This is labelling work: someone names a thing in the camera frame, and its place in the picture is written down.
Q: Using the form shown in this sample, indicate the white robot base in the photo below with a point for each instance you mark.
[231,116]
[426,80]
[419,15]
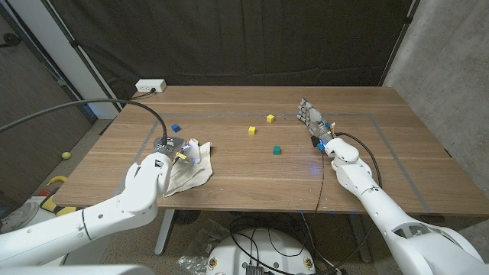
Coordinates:
[261,254]

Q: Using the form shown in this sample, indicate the green block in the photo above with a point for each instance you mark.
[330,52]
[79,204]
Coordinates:
[276,150]

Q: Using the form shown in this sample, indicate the white cloth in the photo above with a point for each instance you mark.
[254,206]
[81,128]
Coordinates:
[191,175]

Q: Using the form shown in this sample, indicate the black round floor object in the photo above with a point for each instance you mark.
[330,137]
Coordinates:
[186,217]

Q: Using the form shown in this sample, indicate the yellow and black floor object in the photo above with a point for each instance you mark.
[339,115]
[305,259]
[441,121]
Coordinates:
[61,210]

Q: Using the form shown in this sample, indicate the white power strip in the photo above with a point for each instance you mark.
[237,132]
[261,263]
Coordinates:
[151,85]

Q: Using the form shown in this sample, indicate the yellow cube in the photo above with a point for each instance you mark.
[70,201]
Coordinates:
[270,118]
[251,130]

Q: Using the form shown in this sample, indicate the clear plastic bag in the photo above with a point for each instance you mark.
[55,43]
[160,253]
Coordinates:
[198,250]

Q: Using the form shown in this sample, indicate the grey table leg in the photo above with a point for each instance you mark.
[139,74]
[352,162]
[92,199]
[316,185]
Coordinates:
[360,237]

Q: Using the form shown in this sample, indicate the blue cube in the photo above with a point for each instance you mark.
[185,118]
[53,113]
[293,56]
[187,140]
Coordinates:
[175,128]

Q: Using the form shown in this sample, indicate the yellow curved object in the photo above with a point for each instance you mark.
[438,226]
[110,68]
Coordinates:
[57,178]

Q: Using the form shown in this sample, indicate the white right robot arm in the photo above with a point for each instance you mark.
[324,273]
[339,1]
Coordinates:
[374,198]

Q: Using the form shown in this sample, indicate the black backdrop curtain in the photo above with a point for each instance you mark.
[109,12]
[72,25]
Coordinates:
[244,38]

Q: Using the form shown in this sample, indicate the yellow-green tennis ball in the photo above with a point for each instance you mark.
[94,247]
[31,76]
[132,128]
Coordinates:
[66,155]

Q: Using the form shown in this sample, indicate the black backdrop stand pole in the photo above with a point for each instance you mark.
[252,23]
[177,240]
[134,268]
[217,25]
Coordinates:
[399,42]
[82,55]

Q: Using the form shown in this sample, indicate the grey sneaker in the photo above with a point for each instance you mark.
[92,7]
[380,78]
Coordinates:
[19,217]

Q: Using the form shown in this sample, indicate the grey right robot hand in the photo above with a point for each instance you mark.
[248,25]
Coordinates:
[316,120]

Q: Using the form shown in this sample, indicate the white table leg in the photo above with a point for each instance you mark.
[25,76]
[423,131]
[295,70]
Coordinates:
[165,229]

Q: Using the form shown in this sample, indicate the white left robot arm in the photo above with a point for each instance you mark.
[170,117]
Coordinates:
[141,191]

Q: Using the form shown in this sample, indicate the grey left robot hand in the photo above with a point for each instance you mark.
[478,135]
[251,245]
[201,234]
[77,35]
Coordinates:
[173,147]

